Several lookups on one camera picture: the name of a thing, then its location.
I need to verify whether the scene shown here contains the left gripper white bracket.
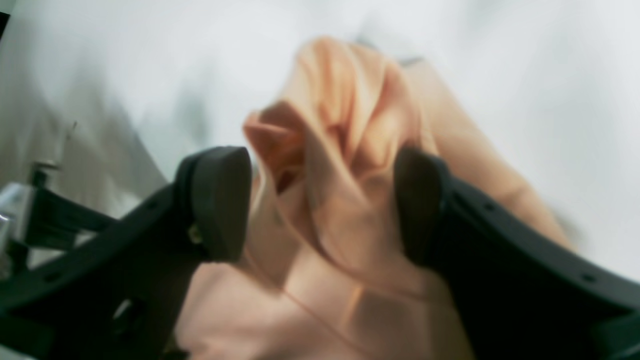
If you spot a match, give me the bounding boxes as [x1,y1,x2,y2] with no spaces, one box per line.
[0,161,115,265]

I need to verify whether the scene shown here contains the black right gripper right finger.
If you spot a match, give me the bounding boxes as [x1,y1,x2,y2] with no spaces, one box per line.
[394,148,640,360]

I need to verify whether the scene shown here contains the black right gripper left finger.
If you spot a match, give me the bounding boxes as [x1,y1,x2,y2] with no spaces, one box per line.
[0,146,252,360]

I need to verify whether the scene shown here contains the peach pink T-shirt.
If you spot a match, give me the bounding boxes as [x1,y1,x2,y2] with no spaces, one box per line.
[176,37,570,360]

